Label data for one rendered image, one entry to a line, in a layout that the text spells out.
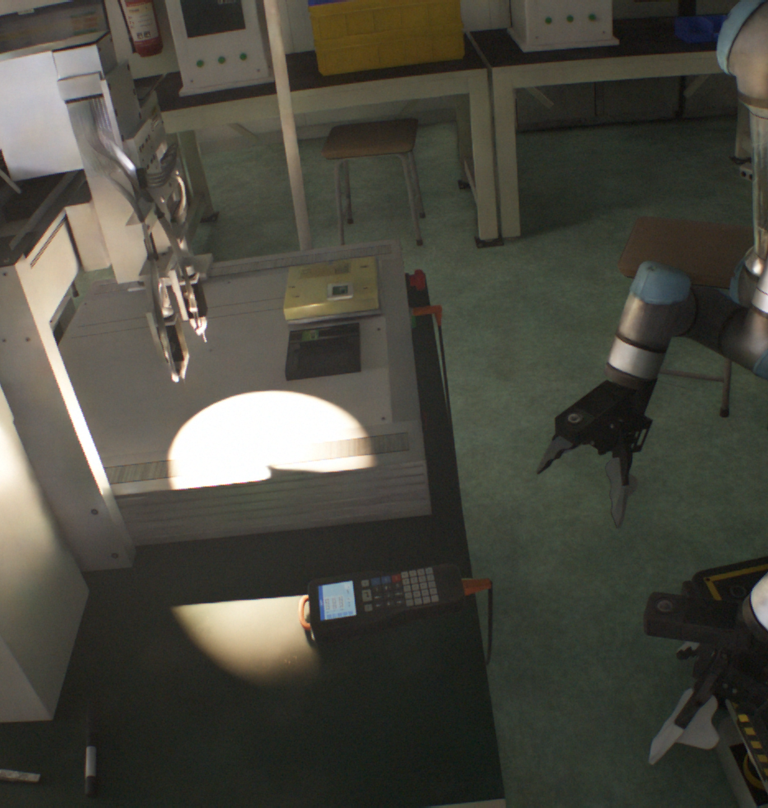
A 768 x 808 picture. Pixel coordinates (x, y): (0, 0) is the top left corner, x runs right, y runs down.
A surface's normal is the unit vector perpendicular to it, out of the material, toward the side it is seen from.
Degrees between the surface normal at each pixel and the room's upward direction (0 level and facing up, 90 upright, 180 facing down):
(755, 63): 102
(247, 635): 0
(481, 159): 90
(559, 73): 90
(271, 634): 0
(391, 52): 90
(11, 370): 90
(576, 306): 0
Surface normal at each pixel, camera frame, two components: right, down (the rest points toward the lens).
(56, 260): 0.99, -0.11
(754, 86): -0.77, 0.55
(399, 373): -0.11, -0.80
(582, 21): 0.05, 0.58
